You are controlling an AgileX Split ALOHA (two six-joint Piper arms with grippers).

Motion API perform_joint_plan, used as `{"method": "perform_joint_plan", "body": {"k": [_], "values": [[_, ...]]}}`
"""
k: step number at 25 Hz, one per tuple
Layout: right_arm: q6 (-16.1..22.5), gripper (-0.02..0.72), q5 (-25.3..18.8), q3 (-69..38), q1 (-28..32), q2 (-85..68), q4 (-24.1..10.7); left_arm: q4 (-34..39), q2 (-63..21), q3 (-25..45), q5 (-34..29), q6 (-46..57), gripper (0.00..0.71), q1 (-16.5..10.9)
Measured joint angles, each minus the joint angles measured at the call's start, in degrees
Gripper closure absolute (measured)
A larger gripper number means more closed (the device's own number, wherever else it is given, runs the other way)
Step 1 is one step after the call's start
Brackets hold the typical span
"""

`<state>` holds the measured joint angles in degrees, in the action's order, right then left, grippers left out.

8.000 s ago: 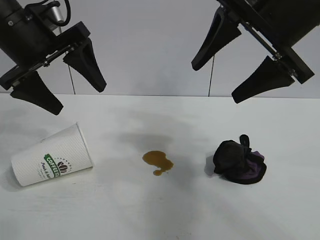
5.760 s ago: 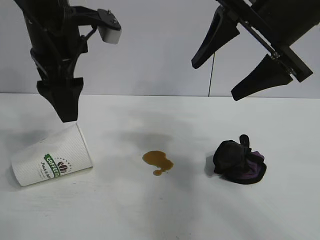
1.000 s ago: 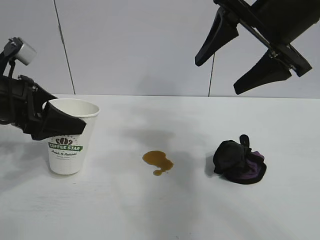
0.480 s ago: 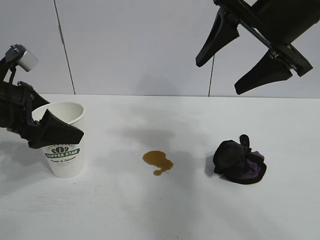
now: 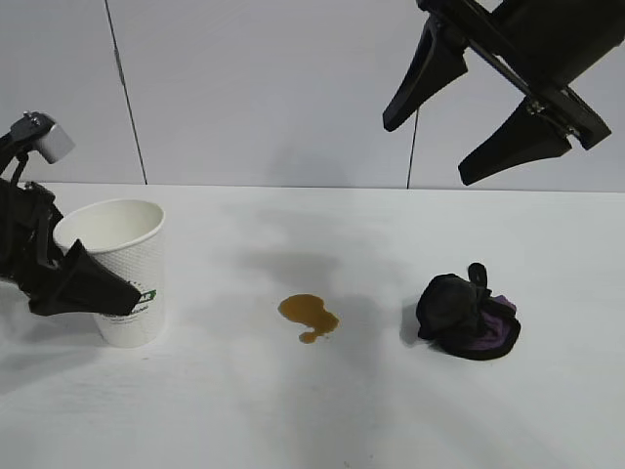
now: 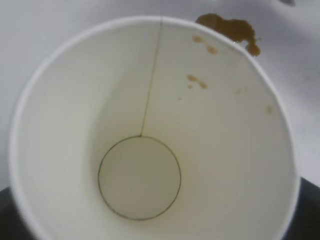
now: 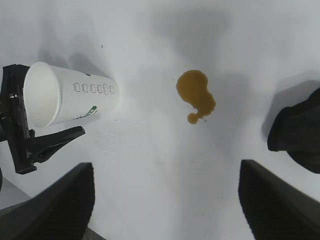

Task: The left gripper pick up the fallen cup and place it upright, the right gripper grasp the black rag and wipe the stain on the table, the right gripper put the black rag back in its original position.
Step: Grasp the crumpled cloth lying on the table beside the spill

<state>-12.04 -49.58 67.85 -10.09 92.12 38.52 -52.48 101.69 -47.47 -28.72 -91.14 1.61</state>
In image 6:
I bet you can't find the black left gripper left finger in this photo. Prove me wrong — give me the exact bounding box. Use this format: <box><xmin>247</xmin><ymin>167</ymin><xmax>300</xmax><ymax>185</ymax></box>
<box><xmin>0</xmin><ymin>187</ymin><xmax>25</xmax><ymax>240</ymax></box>

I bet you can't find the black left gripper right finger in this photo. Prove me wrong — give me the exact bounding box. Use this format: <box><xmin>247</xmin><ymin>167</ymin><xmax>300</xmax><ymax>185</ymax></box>
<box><xmin>283</xmin><ymin>176</ymin><xmax>320</xmax><ymax>240</ymax></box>

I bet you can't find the white paper coffee cup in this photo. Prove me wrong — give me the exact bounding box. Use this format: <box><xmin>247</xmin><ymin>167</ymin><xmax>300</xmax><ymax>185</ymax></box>
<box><xmin>8</xmin><ymin>15</ymin><xmax>301</xmax><ymax>240</ymax></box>

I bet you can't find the brown coffee spill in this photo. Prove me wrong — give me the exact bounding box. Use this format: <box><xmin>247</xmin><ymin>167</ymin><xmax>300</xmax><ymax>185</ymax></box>
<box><xmin>194</xmin><ymin>12</ymin><xmax>262</xmax><ymax>57</ymax></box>

